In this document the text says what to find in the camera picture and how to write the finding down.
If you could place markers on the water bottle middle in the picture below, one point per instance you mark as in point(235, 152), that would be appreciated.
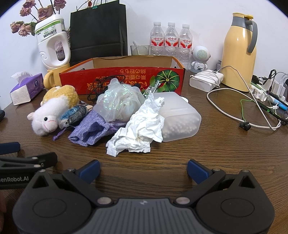
point(171, 40)

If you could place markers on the glass cup with spoon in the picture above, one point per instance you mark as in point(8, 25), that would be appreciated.
point(142, 50)

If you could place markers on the purple knitted pouch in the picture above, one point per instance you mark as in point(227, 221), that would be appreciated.
point(92, 128)

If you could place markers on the translucent cotton swab box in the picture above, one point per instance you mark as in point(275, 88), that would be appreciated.
point(181, 119)

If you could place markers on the white robot speaker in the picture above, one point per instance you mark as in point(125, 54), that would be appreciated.
point(201, 55)

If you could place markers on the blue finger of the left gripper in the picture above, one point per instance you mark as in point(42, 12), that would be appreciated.
point(43, 161)
point(9, 148)

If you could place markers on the purple tissue pack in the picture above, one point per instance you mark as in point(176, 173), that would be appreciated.
point(27, 88)

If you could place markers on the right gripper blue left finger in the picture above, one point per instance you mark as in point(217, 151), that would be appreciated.
point(90, 171)

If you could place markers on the yellow mug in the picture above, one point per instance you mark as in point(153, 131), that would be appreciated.
point(52, 78)

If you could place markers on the blue painted pouch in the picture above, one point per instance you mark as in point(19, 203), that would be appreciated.
point(73, 115)

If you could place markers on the dried pink flowers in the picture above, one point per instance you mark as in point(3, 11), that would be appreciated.
point(38, 12)

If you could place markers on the white power adapter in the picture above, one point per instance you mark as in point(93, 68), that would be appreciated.
point(206, 80)

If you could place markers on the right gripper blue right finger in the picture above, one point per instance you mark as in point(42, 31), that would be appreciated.
point(197, 171)

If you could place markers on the water bottle right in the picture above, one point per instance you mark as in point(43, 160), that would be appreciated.
point(185, 46)

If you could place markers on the white power strip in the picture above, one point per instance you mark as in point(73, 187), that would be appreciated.
point(258, 93)

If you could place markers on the yellow thermos jug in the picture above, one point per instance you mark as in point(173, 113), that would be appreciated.
point(239, 52)

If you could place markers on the white detergent bottle vase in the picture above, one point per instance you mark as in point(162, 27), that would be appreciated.
point(49, 32)

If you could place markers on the green red snack wrapper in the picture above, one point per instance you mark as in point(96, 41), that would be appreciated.
point(151, 89)

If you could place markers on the red cardboard box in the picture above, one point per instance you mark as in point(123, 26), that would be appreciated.
point(144, 70)

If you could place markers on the water bottle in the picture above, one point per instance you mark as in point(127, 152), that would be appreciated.
point(185, 46)
point(157, 39)
point(171, 40)

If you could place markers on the white tissue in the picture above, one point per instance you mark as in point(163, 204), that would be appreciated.
point(143, 127)

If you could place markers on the black paper bag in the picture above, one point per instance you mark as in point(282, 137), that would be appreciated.
point(99, 31)

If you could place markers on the alpaca plush toy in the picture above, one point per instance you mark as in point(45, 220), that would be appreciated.
point(55, 103)

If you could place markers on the water bottle left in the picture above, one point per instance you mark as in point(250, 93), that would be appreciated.
point(157, 39)

